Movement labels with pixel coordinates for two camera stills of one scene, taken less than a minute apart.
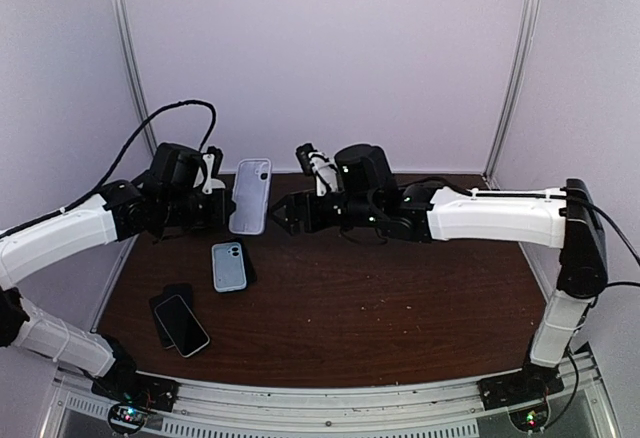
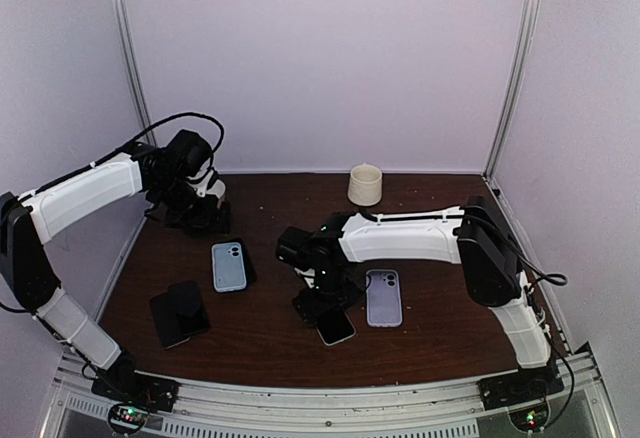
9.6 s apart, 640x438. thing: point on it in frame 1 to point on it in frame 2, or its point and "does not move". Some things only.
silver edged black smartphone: (182, 326) to (335, 327)
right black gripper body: (318, 219) to (334, 290)
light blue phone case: (228, 267) does not move
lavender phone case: (251, 196) to (383, 298)
